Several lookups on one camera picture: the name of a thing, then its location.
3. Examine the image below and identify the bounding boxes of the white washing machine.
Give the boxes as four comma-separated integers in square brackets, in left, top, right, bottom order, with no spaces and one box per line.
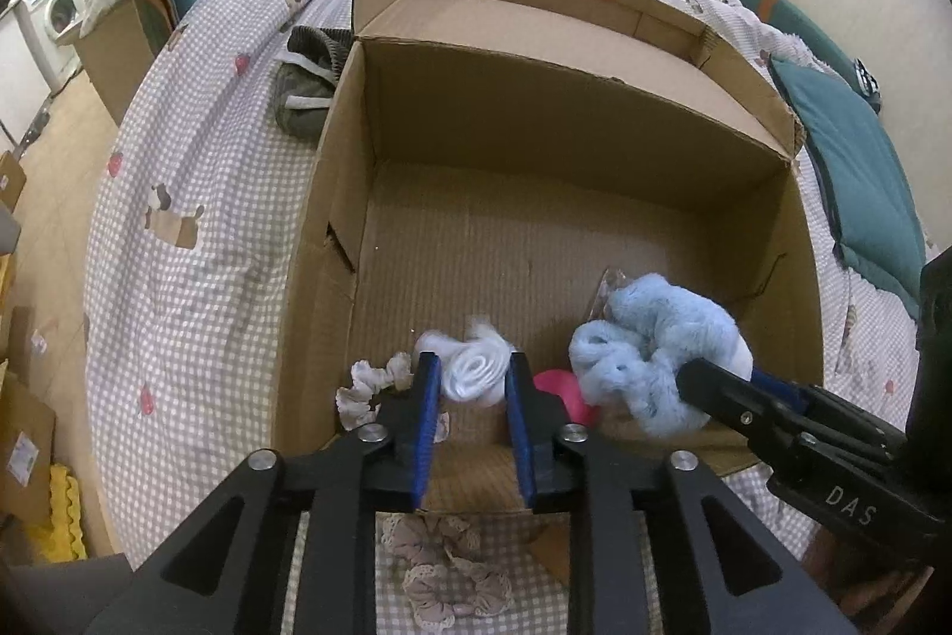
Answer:
[18,0,83,90]

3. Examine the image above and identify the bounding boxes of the white fluffy scrunchie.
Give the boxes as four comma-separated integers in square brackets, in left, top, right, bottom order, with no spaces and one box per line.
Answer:
[725,326,757,376]

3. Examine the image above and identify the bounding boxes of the white floor cabinet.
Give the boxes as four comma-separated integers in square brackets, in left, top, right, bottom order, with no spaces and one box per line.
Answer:
[0,2,46,149]

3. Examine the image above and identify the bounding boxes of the teal pillow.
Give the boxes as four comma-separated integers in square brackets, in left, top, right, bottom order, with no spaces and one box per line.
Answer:
[769,53,928,321]

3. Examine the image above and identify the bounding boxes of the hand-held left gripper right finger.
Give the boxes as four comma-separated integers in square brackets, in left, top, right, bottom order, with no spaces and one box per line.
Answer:
[506,348,864,635]

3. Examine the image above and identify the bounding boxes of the black white patterned pouch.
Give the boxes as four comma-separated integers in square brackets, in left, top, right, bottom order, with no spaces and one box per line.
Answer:
[855,58,883,112]

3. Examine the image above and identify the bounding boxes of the yellow foam sheet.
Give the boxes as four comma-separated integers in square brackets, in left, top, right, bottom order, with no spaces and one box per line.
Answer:
[30,464,89,562]

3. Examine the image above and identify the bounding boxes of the blue fluffy scrunchie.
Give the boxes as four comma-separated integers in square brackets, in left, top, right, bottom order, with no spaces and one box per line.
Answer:
[569,273,752,437]

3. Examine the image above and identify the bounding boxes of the checkered dog print bed sheet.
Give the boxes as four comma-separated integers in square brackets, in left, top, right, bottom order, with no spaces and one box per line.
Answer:
[85,0,938,635]

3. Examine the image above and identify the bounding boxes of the pink soft ball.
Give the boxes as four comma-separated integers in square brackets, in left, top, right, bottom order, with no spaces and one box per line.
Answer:
[534,369,600,428]

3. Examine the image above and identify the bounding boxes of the flat cardboard box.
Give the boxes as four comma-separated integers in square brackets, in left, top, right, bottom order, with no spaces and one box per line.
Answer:
[0,374,58,510]

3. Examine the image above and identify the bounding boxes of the dark grey drawstring garment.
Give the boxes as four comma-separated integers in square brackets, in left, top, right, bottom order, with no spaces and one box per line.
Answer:
[275,26,351,138]

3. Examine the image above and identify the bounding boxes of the white sock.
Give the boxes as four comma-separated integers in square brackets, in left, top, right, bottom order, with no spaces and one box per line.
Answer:
[412,315,518,405]

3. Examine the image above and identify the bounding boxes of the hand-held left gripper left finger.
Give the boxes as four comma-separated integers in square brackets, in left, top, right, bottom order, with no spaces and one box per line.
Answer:
[82,348,447,635]

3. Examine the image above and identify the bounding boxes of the brown cardboard box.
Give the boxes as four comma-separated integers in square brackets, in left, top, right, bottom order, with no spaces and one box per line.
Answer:
[271,0,826,517]

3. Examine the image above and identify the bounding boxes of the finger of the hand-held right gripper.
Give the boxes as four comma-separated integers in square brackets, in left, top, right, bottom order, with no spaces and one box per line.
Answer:
[750,368,906,434]
[679,357,907,459]

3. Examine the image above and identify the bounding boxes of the white lace scrunchie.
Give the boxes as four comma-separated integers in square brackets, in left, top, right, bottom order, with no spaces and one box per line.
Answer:
[334,351,415,434]

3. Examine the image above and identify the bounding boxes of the beige lace scrunchie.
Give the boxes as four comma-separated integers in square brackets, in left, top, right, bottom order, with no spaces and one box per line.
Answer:
[402,561,515,629]
[379,514,484,563]

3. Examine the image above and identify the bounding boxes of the tall cardboard box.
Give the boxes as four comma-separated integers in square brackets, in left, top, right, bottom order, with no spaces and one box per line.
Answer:
[74,0,162,127]

